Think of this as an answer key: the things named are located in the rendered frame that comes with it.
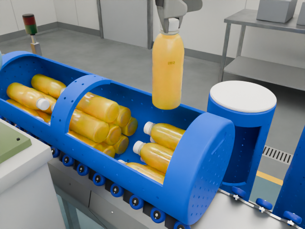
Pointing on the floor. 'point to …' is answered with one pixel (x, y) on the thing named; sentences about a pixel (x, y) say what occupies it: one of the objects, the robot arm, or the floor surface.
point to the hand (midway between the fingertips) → (169, 23)
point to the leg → (71, 215)
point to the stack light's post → (36, 48)
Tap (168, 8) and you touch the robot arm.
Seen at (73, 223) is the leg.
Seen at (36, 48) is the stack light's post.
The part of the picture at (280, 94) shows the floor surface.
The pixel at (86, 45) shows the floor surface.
